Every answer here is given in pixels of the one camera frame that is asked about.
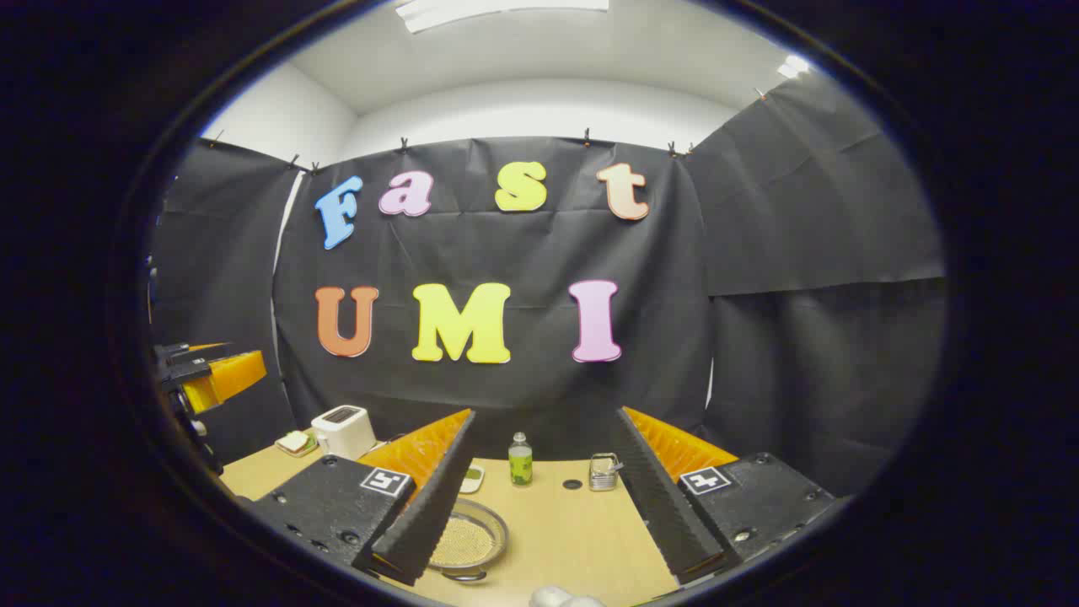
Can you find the small ceiling light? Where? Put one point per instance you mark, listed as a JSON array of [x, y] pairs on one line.
[[793, 66]]

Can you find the sandwich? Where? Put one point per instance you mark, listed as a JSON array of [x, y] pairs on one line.
[[295, 440]]

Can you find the stainless steel pot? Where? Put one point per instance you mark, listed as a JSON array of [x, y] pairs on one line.
[[468, 539]]

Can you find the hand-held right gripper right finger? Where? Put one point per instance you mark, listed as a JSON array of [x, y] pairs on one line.
[[662, 506]]

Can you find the green label drink bottle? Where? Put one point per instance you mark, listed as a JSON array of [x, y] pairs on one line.
[[520, 464]]

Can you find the white divided dish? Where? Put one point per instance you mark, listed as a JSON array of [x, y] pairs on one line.
[[473, 479]]

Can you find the pile of soybeans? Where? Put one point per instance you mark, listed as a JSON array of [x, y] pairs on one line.
[[462, 541]]

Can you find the pale rectangular plate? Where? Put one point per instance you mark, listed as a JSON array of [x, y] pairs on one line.
[[297, 452]]

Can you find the white toaster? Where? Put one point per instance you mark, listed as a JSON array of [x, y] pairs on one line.
[[344, 432]]

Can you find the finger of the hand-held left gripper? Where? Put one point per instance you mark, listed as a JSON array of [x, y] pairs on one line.
[[173, 350], [223, 378]]

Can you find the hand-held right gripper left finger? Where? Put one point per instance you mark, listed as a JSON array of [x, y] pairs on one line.
[[430, 506]]

